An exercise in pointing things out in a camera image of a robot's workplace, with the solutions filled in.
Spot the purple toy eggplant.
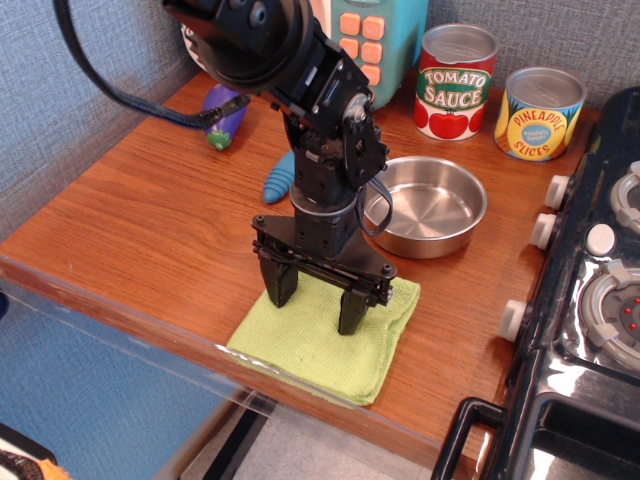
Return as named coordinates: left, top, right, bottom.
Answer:
left=203, top=84, right=247, bottom=151

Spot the small steel saucepan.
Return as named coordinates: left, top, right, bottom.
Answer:
left=364, top=156, right=488, bottom=259

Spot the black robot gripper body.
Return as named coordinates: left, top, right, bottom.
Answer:
left=251, top=204, right=397, bottom=306

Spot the grey stove burner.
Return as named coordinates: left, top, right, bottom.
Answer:
left=610, top=161, right=640, bottom=234
left=580, top=260, right=639, bottom=371

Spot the blue handled metal spoon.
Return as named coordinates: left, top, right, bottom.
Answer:
left=263, top=150, right=295, bottom=204

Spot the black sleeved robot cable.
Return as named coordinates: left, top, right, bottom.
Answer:
left=52, top=0, right=251, bottom=131

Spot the pineapple slices can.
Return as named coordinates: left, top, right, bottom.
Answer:
left=494, top=67, right=587, bottom=162

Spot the white stove knob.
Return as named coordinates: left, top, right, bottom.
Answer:
left=544, top=175, right=570, bottom=211
left=498, top=299, right=527, bottom=342
left=530, top=213, right=557, bottom=250

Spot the white round stove button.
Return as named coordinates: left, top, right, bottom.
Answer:
left=585, top=223, right=616, bottom=256

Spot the black oven door handle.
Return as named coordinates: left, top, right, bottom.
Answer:
left=431, top=397, right=507, bottom=480

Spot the teal toy microwave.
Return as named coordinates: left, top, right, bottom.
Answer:
left=163, top=1, right=428, bottom=124

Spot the clear acrylic table guard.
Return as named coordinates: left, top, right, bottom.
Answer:
left=1, top=257, right=440, bottom=457

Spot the green rag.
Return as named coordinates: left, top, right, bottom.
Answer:
left=226, top=273, right=421, bottom=406

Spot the black toy stove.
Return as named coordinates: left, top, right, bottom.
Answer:
left=478, top=87, right=639, bottom=479

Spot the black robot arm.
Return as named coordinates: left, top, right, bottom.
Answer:
left=165, top=1, right=397, bottom=335

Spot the orange fuzzy object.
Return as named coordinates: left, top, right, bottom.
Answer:
left=0, top=439, right=71, bottom=480

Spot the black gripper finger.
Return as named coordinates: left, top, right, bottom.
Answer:
left=258, top=251, right=298, bottom=307
left=338, top=290, right=370, bottom=335

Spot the tomato sauce can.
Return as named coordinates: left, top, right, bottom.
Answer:
left=414, top=23, right=498, bottom=141

